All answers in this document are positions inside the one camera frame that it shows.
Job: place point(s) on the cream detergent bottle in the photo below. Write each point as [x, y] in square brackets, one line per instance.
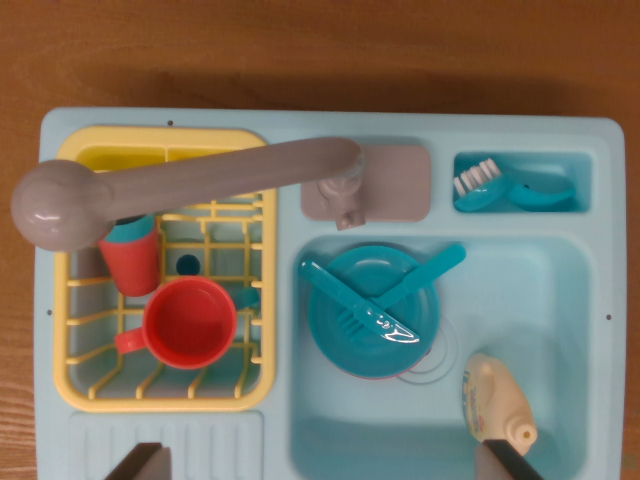
[500, 400]

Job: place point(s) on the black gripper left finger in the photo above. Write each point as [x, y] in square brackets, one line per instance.
[145, 465]

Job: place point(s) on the teal toy spoon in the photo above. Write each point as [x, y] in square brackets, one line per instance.
[540, 197]

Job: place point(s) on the teal tumbler cup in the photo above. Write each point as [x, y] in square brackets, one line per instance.
[132, 231]

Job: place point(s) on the yellow dish rack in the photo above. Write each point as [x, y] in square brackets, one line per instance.
[150, 403]

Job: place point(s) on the red tumbler cup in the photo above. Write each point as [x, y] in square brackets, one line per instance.
[132, 265]

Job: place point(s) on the teal toy fork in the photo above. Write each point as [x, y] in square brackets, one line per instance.
[430, 270]

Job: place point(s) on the teal brush white bristles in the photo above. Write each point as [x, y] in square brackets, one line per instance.
[480, 197]

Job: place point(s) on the light blue toy sink unit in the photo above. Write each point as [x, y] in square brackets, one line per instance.
[525, 300]

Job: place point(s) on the teal mug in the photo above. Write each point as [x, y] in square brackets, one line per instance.
[247, 297]

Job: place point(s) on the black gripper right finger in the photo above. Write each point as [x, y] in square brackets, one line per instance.
[502, 465]

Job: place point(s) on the teal toy knife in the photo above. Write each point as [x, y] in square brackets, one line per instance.
[350, 300]

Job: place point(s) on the teal plate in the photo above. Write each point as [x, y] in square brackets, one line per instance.
[350, 355]

